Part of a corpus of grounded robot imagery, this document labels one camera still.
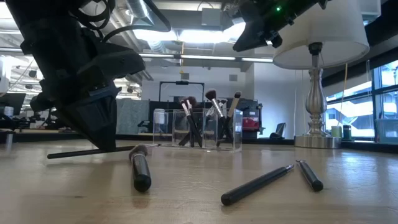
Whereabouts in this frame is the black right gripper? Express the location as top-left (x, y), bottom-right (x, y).
top-left (223, 0), bottom-right (327, 50)

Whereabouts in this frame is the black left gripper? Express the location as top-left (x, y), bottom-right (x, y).
top-left (21, 27), bottom-right (146, 151)

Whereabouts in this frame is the thin black makeup brush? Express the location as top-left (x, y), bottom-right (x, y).
top-left (178, 98), bottom-right (228, 147)
top-left (216, 90), bottom-right (243, 147)
top-left (295, 159), bottom-right (325, 192)
top-left (187, 95), bottom-right (200, 147)
top-left (46, 142), bottom-right (161, 160)
top-left (220, 164), bottom-right (295, 207)

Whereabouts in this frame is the thick black makeup brush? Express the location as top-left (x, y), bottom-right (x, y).
top-left (128, 144), bottom-right (152, 193)
top-left (205, 89), bottom-right (234, 142)

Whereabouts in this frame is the grey partition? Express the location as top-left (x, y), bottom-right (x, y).
top-left (115, 98), bottom-right (150, 135)

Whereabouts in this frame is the grey ceiling box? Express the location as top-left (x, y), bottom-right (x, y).
top-left (201, 7), bottom-right (222, 27)

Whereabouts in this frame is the ceiling light strip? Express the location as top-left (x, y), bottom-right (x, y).
top-left (138, 53), bottom-right (277, 63)

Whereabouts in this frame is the white shade table lamp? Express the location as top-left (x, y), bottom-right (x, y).
top-left (272, 0), bottom-right (371, 149)

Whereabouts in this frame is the black chair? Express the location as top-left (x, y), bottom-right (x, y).
top-left (269, 122), bottom-right (287, 139)

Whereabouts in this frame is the clear acrylic brush organizer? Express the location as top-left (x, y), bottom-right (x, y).
top-left (152, 108), bottom-right (244, 153)

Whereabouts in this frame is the black portal frame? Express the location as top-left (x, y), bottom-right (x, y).
top-left (159, 80), bottom-right (205, 103)

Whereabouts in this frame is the grey metal post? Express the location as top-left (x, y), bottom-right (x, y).
top-left (4, 130), bottom-right (15, 150)

